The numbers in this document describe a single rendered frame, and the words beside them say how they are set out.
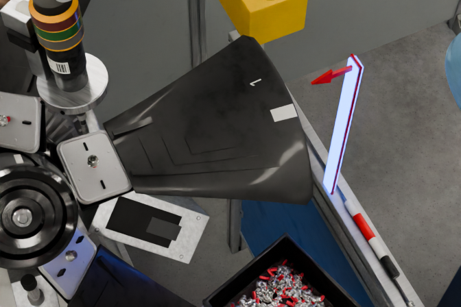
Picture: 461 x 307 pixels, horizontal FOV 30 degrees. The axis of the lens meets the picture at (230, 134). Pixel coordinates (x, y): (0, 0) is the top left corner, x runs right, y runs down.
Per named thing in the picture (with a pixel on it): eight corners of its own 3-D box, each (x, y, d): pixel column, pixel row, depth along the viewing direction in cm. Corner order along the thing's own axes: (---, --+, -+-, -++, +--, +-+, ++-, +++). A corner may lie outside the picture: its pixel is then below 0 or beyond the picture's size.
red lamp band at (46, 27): (20, 20, 76) (18, 10, 75) (50, -12, 78) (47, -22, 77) (61, 39, 75) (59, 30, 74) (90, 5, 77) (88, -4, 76)
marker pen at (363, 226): (344, 201, 132) (392, 277, 126) (352, 197, 133) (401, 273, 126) (342, 205, 134) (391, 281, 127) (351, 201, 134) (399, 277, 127)
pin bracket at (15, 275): (3, 258, 121) (10, 283, 113) (42, 247, 123) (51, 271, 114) (13, 295, 123) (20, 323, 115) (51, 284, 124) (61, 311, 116)
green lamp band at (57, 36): (23, 29, 77) (20, 20, 76) (52, -3, 79) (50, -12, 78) (63, 48, 76) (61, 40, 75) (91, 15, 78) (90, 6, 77)
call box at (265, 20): (206, -14, 143) (204, -60, 134) (260, -32, 145) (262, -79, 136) (248, 56, 135) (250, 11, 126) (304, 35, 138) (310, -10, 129)
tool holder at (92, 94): (7, 88, 86) (-15, 25, 77) (49, 40, 89) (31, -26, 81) (82, 127, 83) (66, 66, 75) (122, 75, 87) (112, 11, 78)
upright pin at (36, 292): (27, 295, 115) (17, 276, 110) (41, 288, 116) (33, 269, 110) (31, 308, 114) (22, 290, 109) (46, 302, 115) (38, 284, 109)
